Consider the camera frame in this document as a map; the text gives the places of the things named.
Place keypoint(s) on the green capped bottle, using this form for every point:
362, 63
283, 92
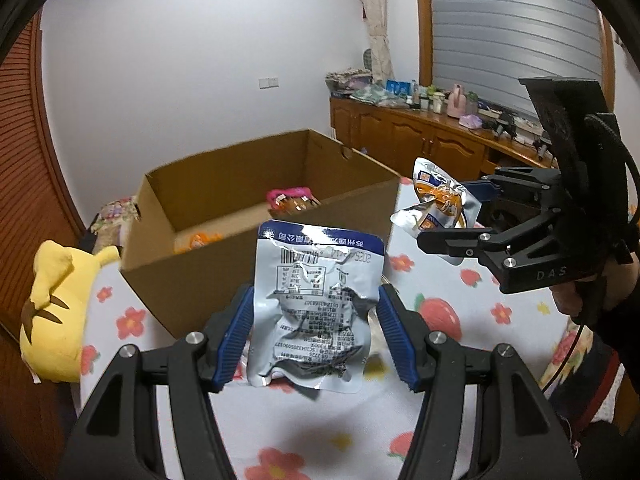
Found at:
472, 102

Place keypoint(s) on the cluster of small bottles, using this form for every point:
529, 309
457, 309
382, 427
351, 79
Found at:
427, 97

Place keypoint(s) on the window with grey blind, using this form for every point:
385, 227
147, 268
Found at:
500, 35

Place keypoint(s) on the white wall switch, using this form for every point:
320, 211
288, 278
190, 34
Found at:
268, 82

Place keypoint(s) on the person's right hand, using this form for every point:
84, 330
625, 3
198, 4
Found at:
562, 300

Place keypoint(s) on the pile of papers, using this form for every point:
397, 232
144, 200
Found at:
347, 80

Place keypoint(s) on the black mini tripod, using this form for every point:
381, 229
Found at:
505, 125
542, 144

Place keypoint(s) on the person's right forearm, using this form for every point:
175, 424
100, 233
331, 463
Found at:
617, 360

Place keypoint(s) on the pink snack packet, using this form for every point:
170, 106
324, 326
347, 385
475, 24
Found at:
290, 200

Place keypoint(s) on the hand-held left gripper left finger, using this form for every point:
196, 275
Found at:
235, 340

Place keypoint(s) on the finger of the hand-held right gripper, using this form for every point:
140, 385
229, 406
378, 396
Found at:
482, 192
465, 242

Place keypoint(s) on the brown cardboard box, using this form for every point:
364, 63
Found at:
200, 285

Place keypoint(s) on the small desk fan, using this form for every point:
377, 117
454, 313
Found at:
367, 59

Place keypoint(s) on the white and orange snack packet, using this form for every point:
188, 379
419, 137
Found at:
440, 195

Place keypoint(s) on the green patterned cloth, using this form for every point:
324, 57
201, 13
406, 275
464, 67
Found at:
372, 94

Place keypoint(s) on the wooden slatted wardrobe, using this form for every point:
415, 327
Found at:
20, 185

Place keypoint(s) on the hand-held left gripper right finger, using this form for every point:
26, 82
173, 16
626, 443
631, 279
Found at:
397, 340

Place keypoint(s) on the blue box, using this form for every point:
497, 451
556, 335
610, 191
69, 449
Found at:
397, 89

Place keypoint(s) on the cream curtain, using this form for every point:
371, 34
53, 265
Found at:
377, 20

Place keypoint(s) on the yellow plush toy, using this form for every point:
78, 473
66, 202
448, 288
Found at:
55, 320

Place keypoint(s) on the silver snack packet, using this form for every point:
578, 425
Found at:
315, 310

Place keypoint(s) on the white flower print blanket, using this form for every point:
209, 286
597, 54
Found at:
475, 340

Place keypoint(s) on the wooden sideboard cabinet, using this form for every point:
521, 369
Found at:
400, 132

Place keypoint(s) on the pink kettle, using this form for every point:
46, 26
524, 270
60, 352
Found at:
455, 102

